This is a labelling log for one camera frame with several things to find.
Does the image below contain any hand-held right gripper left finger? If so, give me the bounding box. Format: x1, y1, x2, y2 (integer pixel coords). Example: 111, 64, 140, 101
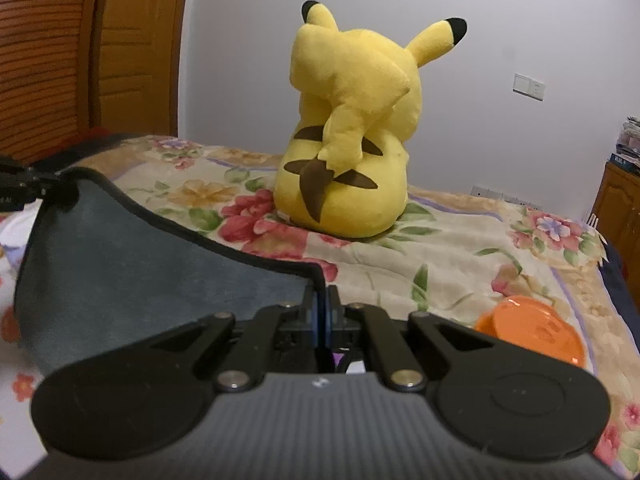
150, 284, 321, 392

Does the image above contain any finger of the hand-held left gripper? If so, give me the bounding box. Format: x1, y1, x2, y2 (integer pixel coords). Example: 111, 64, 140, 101
29, 167, 80, 207

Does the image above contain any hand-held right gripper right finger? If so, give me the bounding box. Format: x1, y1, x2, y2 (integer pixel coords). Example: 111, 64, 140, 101
324, 284, 497, 392

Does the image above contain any grey towel with black edge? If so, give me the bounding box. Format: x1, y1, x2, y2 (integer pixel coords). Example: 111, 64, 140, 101
14, 167, 327, 376

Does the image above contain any louvred wooden wardrobe door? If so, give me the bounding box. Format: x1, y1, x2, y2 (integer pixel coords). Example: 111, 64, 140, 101
0, 0, 107, 167

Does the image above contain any floral blanket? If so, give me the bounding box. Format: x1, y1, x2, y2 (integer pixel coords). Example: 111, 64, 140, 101
0, 135, 640, 480

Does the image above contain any yellow plush toy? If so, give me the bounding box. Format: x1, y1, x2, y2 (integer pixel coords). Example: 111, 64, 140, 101
272, 0, 468, 239

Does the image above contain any orange plastic plate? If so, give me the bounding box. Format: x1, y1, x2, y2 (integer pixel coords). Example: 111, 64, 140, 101
473, 296, 587, 369

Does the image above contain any dark blue cloth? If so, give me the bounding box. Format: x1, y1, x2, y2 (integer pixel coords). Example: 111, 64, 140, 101
597, 240, 640, 312

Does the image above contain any wooden cabinet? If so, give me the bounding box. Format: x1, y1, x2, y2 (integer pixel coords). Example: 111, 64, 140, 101
587, 160, 640, 267

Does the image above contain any stack of magazines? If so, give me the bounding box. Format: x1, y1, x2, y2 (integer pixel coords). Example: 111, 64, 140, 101
614, 116, 640, 176

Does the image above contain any white wall outlet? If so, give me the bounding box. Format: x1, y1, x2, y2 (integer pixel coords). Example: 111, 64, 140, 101
470, 185, 544, 211

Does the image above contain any white wall switch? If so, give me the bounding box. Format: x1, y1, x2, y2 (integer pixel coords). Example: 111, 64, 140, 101
512, 73, 546, 101

